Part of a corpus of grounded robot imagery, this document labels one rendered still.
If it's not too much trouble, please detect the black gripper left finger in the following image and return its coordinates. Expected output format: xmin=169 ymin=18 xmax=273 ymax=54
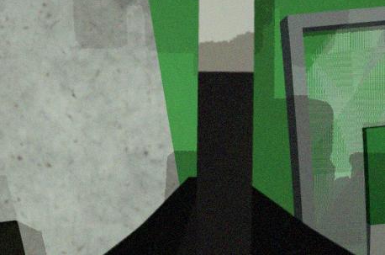
xmin=103 ymin=177 xmax=197 ymax=255

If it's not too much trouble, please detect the green flat mat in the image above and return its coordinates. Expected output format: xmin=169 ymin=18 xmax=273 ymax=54
xmin=149 ymin=0 xmax=385 ymax=216

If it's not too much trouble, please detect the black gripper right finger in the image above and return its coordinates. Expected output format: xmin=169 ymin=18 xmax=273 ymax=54
xmin=251 ymin=187 xmax=355 ymax=255

